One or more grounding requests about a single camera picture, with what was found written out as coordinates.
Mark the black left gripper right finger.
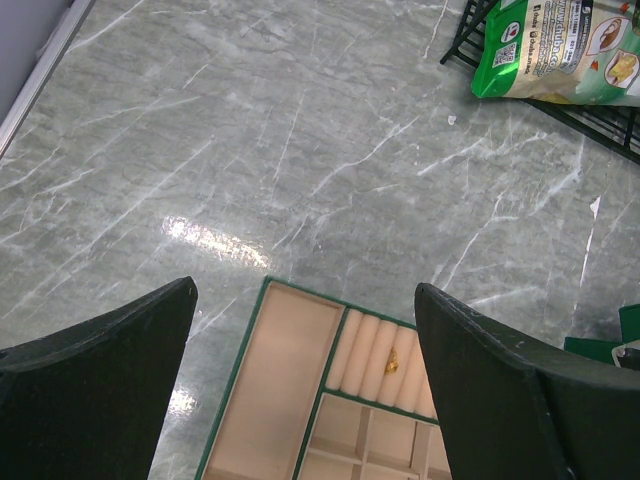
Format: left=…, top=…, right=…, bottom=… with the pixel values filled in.
left=414, top=283, right=639, bottom=479

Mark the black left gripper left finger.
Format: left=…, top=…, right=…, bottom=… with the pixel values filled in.
left=1, top=277, right=198, bottom=479

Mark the green jewelry box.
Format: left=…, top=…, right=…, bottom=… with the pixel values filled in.
left=563, top=304, right=639, bottom=371

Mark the green jewelry tray insert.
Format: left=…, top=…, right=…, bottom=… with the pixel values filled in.
left=196, top=277, right=451, bottom=479

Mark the green snack bag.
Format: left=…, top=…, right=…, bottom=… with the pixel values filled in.
left=471, top=0, right=639, bottom=107

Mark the black wire rack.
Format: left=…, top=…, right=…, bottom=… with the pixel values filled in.
left=441, top=0, right=639, bottom=162

